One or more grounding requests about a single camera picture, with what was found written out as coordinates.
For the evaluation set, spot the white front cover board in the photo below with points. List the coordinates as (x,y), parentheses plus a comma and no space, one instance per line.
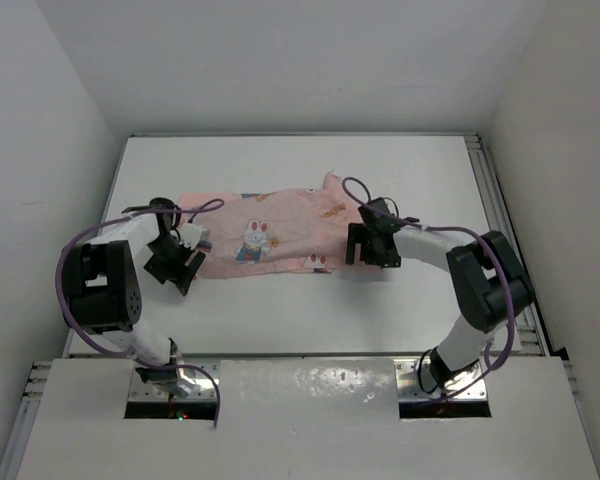
(307,420)

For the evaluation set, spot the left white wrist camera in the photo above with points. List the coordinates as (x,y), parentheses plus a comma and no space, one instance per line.
(194,237)

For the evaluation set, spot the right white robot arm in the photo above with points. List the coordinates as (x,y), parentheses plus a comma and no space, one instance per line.
(490,284)

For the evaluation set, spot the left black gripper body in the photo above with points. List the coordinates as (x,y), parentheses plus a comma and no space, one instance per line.
(168,259)

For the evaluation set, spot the pink cartoon pillowcase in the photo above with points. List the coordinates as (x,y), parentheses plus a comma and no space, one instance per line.
(299,230)

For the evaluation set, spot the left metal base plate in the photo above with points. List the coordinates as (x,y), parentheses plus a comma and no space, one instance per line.
(181,385)

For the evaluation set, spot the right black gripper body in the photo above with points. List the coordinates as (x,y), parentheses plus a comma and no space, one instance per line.
(368,245)

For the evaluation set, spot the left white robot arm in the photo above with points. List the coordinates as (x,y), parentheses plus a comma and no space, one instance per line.
(100,293)

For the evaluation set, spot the left aluminium frame rail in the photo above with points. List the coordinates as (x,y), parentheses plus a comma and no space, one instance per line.
(24,421)

